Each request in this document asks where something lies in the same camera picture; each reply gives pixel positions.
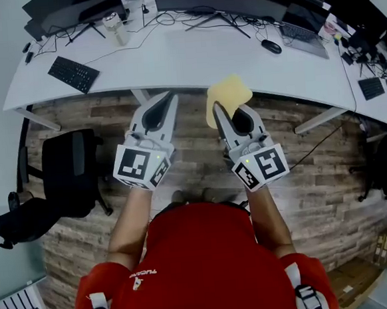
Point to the flat brown cardboard box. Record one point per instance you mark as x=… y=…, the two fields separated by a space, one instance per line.
x=354 y=284

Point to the long black keyboard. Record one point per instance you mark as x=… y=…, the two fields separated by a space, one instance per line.
x=73 y=74

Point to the flat black monitor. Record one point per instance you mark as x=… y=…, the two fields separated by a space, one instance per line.
x=78 y=9

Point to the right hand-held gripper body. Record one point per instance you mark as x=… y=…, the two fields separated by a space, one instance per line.
x=267 y=164

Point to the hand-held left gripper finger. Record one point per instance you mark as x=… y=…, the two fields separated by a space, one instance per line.
x=172 y=119
x=139 y=121

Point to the pink packet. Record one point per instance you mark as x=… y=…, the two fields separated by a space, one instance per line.
x=330 y=27

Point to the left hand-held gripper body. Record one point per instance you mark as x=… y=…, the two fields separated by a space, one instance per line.
x=132 y=162

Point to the yellow cloth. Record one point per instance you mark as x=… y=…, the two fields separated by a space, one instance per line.
x=228 y=92

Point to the person's brown shoe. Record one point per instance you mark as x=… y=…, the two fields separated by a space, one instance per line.
x=178 y=197

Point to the person's red shirt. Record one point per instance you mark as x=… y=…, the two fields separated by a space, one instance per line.
x=202 y=266

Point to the black computer mouse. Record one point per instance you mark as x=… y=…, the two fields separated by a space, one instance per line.
x=271 y=46

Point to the black power adapter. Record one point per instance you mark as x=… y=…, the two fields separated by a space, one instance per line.
x=28 y=57

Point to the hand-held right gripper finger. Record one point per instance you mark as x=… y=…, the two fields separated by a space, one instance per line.
x=226 y=128
x=256 y=122

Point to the short black keyboard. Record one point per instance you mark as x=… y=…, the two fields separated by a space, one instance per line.
x=371 y=88

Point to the person's right forearm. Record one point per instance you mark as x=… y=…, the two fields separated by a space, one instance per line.
x=272 y=221

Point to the grey laptop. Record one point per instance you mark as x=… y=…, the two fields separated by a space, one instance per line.
x=304 y=35

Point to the person's left forearm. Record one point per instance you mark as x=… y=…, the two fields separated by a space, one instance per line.
x=129 y=229

